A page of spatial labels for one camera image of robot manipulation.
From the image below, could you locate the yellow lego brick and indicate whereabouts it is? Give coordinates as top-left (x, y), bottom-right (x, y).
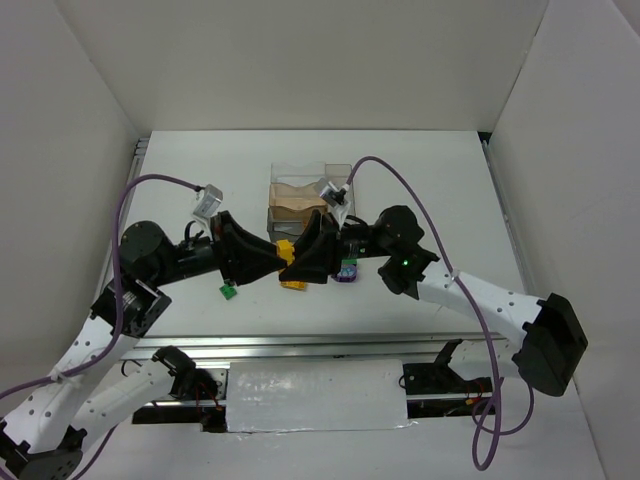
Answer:
top-left (276, 239), bottom-right (295, 265)
top-left (280, 281), bottom-right (307, 291)

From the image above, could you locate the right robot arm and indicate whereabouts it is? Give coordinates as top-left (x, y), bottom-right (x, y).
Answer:
top-left (279, 206), bottom-right (588, 397)

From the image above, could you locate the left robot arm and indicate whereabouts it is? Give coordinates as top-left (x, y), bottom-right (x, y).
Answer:
top-left (1, 212), bottom-right (286, 479)

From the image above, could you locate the green square lego brick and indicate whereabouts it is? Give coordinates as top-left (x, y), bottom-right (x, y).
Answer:
top-left (219, 284), bottom-right (237, 301)

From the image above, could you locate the purple lotus lego piece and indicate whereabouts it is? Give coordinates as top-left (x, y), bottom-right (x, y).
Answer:
top-left (332, 263), bottom-right (358, 283)

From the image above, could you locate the grey tinted plastic bin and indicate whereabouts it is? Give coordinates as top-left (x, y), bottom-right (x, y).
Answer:
top-left (267, 206), bottom-right (316, 243)

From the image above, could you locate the clear plastic bin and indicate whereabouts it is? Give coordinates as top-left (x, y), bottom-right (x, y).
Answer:
top-left (270, 162), bottom-right (326, 188)

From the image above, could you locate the tall clear drawer bin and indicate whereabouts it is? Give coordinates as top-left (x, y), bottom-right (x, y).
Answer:
top-left (325, 163), bottom-right (357, 216)

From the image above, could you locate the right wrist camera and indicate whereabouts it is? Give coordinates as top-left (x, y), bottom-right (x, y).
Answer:
top-left (314, 177), bottom-right (351, 226)

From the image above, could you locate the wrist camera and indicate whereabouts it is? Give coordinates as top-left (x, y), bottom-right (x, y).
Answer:
top-left (191, 184), bottom-right (224, 225)
top-left (314, 177), bottom-right (351, 226)

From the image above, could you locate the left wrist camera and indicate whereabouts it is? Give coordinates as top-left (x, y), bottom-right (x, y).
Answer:
top-left (191, 184), bottom-right (224, 225)

